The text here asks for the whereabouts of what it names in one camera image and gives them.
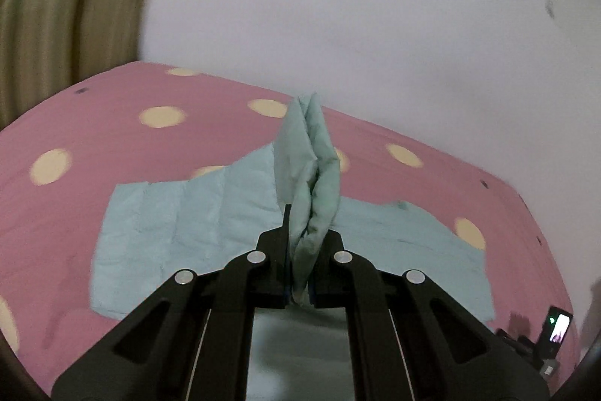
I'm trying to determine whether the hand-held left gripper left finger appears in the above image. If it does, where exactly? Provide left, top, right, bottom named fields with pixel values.
left=51, top=204, right=291, bottom=401

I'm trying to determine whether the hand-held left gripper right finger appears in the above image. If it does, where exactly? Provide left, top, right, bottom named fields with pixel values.
left=309, top=229, right=550, bottom=401

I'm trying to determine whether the light blue puffer jacket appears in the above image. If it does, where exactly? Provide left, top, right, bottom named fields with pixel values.
left=89, top=92, right=496, bottom=401

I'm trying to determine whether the pink polka dot bed sheet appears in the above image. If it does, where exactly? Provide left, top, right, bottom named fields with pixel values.
left=0, top=60, right=585, bottom=397

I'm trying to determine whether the striped beige curtain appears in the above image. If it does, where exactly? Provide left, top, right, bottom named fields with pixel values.
left=0, top=0, right=153, bottom=130

